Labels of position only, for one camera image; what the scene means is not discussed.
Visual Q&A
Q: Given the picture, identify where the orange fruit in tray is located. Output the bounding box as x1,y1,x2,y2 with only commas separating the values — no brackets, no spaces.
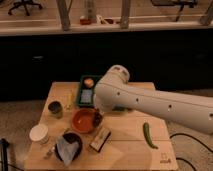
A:
84,78,94,88

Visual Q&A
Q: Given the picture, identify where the black cable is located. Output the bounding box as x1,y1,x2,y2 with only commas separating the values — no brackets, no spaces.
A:
169,132,213,171

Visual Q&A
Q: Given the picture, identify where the dark red grape bunch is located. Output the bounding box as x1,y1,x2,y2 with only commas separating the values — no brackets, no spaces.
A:
93,112,103,127

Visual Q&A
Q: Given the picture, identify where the green plastic tray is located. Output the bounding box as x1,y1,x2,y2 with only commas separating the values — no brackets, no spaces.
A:
76,75,102,108

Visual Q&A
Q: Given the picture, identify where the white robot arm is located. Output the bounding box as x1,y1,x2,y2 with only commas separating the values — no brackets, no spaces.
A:
93,65,213,135

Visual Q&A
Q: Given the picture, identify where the red bowl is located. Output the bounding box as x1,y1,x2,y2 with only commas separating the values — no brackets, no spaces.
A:
71,108,98,133

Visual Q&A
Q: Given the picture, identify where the white cup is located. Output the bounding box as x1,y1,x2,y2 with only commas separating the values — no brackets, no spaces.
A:
29,124,49,144

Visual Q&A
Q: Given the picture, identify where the wooden block eraser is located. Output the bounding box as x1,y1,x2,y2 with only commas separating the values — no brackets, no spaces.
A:
90,127,111,152

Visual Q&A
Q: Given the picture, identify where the grey cloth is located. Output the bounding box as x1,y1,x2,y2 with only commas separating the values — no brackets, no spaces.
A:
56,137,79,166

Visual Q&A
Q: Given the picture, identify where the small metal object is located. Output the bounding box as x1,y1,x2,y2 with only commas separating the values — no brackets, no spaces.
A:
44,145,55,159

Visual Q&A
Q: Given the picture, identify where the black stand at left edge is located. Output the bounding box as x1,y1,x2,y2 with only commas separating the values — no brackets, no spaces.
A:
0,138,21,171

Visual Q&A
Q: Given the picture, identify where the yellow stick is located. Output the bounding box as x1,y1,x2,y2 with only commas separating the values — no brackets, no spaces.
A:
66,91,73,110

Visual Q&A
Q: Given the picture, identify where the black office chair left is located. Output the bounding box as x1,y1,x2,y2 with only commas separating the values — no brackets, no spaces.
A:
8,0,43,16

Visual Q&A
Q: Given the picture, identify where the dark green can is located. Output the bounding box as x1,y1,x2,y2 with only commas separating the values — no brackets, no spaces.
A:
48,101,63,119

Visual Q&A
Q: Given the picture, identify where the red object on shelf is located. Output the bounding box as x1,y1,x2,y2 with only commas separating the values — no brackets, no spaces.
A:
80,18,92,25

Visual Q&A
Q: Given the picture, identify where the grey sponge in tray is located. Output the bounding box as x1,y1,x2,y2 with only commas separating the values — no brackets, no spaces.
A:
80,89,92,103

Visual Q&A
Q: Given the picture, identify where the green cucumber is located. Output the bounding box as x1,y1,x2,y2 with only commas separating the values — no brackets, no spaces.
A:
143,122,158,149

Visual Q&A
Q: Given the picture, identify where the dark bowl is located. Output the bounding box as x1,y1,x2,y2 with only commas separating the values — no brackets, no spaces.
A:
54,132,83,163

